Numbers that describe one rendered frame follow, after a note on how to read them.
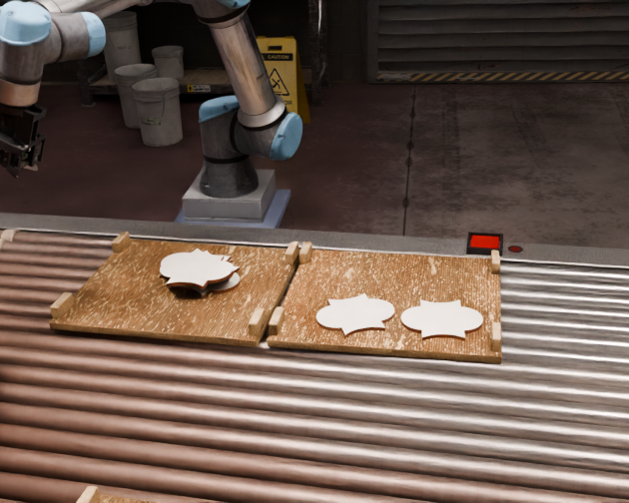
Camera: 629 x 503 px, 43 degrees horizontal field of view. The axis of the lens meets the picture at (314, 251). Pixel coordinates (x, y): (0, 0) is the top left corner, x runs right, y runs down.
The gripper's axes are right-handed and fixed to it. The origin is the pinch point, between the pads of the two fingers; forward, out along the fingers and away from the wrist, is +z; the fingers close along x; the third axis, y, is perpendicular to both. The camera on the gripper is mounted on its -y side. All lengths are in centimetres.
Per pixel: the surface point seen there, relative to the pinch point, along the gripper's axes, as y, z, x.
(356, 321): 69, -2, 10
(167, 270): 31.2, 10.3, 15.3
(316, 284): 59, 3, 23
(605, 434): 109, -16, -9
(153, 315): 33.8, 13.8, 5.4
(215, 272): 40.2, 6.5, 16.3
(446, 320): 83, -8, 13
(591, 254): 109, -16, 49
